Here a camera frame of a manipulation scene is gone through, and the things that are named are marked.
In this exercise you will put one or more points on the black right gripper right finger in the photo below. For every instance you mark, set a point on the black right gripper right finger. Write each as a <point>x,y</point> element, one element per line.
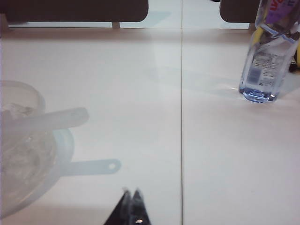
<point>139,211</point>

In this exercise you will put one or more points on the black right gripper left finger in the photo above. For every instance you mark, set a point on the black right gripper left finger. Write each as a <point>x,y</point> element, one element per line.
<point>123,211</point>

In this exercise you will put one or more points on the translucent white plastic ice shovel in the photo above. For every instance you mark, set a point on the translucent white plastic ice shovel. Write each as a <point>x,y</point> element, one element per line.
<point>58,120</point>

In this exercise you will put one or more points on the clear ice cubes heap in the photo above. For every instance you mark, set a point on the clear ice cubes heap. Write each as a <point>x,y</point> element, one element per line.
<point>21,159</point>

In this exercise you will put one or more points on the round clear plastic container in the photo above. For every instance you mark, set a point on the round clear plastic container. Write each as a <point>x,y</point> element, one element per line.
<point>63,145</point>

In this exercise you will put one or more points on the clear plastic water bottle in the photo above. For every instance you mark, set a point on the clear plastic water bottle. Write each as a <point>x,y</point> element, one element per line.
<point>260,70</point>

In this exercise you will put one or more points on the wide brown desk partition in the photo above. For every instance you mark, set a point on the wide brown desk partition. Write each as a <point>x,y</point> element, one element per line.
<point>70,9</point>

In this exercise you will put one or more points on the small black object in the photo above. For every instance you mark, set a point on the small black object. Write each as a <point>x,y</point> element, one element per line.
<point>294,66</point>

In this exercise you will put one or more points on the narrow brown desk partition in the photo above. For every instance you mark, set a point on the narrow brown desk partition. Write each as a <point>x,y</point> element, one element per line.
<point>234,11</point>

